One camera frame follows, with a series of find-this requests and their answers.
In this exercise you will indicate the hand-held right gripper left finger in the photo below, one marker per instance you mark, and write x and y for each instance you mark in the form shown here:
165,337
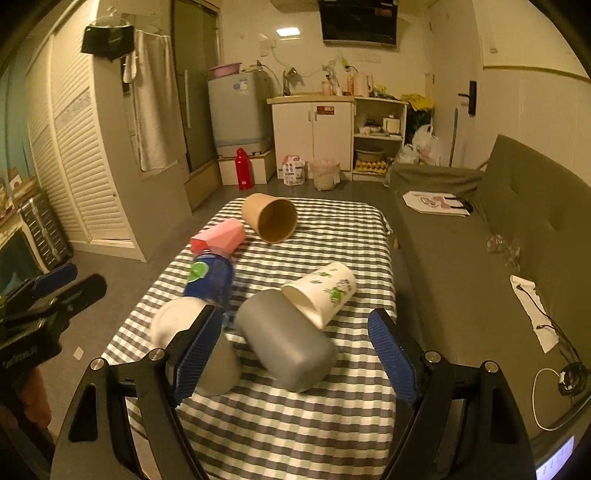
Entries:
198,353

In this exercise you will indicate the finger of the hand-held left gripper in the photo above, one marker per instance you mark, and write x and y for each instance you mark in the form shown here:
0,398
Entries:
85,288
55,278

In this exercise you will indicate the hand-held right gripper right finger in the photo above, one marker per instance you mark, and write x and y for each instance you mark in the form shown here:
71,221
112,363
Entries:
392,360

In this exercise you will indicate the person's left forearm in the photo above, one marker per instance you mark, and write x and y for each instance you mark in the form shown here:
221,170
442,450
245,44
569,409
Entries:
25,394

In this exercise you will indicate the small grey cup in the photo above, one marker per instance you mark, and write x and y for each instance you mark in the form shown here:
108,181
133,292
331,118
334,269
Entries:
221,369

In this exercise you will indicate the plain white cup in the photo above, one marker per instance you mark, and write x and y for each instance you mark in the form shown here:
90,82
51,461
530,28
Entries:
173,323

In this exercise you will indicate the blue cup with green label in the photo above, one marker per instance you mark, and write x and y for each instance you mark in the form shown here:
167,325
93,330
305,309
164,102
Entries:
210,277

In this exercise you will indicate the large grey cup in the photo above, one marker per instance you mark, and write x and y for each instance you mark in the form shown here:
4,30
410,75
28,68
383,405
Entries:
286,339

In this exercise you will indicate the white floral print cup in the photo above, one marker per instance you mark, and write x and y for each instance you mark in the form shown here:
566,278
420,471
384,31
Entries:
325,290

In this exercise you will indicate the pink faceted cup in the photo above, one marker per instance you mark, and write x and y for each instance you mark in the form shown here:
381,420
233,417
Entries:
219,236

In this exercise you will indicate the brown paper cup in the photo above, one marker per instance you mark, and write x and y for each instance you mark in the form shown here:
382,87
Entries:
272,219

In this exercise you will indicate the dark ribbed suitcase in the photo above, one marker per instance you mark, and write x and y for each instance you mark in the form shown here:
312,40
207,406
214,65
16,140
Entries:
44,233

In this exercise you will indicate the small paper scrap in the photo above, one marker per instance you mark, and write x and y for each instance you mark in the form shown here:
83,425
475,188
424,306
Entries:
79,353

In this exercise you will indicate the checked tablecloth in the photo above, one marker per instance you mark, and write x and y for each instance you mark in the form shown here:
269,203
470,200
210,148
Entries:
286,429

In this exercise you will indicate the white louvered wardrobe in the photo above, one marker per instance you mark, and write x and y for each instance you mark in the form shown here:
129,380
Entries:
74,152

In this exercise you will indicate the grey-green sofa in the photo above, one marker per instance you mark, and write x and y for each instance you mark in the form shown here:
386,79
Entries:
475,258

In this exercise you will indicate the white paper sheet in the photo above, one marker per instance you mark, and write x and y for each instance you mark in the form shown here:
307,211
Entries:
533,311

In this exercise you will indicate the crumpled clear wrapper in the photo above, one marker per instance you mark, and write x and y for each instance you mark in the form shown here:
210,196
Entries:
503,248

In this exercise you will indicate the white paper with drawing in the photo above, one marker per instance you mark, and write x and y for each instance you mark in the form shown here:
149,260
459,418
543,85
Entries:
436,203

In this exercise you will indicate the red metal bottle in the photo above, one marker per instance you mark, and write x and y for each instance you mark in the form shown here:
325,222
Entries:
242,170

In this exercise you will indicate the white washer platform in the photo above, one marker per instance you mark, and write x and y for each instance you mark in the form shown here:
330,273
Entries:
247,170

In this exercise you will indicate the yellow egg tray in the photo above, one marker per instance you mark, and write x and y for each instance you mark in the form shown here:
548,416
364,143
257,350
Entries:
369,167

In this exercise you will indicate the lit device screen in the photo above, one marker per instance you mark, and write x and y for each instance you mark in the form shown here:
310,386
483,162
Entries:
558,461

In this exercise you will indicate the trash bin with pink bag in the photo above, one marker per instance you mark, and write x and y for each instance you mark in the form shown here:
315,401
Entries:
324,174

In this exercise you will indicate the white hanging towel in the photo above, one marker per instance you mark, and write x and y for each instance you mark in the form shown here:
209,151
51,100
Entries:
152,101

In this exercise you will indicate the white plastic bag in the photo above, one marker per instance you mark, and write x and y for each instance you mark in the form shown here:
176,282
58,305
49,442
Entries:
424,144

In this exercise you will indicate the white open shelf unit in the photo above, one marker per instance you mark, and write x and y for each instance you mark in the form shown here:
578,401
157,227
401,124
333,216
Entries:
379,136

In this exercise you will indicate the glass shower door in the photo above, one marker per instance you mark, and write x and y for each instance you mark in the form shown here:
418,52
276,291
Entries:
198,92

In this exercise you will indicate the grey washing machine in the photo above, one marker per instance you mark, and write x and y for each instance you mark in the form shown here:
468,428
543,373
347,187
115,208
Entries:
239,110

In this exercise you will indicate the white electric kettle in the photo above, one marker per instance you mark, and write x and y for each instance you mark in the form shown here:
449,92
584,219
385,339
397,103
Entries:
391,124

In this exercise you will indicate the white sink cabinet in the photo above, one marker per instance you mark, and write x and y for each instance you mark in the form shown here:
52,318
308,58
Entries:
314,134

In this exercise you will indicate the black hanging bag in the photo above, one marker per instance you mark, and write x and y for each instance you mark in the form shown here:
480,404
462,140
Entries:
107,42

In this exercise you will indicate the yellow cloth pile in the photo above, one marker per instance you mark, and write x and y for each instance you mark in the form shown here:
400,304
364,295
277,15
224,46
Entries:
418,102

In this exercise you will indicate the pink plastic basin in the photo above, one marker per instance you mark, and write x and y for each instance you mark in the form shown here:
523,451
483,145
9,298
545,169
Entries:
225,70

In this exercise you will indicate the cream jug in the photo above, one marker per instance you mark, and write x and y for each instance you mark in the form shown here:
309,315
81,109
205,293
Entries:
361,84

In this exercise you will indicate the metal faucet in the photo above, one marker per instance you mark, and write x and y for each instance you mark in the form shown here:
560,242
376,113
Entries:
288,81

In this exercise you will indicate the black range hood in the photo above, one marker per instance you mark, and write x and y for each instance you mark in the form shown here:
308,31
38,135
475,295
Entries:
360,23

